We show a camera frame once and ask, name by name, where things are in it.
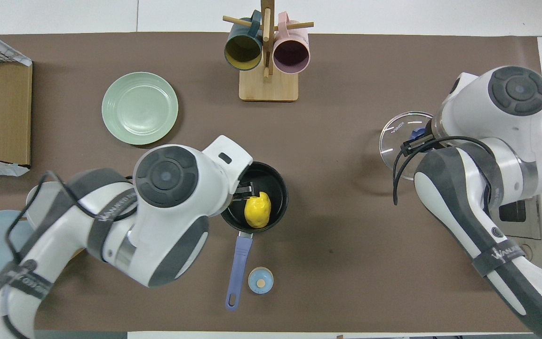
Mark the small blue jar cork top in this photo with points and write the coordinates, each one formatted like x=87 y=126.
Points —
x=260 y=280

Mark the yellow lemon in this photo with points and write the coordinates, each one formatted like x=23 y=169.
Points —
x=257 y=212

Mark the pink mug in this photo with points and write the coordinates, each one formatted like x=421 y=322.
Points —
x=291 y=54

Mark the grey plate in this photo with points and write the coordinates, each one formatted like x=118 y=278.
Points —
x=40 y=202

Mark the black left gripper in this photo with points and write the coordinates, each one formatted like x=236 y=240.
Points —
x=239 y=192

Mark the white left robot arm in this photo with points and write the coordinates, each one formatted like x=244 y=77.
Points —
x=167 y=197

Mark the brown table mat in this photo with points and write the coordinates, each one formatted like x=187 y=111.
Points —
x=346 y=212

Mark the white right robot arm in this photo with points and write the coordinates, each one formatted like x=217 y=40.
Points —
x=511 y=122

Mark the dark teal mug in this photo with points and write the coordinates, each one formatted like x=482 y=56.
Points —
x=243 y=52

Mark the pale green plate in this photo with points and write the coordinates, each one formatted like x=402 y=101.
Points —
x=139 y=108

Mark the glass lid with blue knob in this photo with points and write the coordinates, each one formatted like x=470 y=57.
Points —
x=395 y=136

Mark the wooden mug tree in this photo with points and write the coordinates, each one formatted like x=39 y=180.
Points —
x=268 y=87

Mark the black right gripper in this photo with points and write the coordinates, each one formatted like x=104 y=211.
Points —
x=438 y=127

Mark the wooden box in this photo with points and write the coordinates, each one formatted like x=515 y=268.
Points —
x=7 y=113

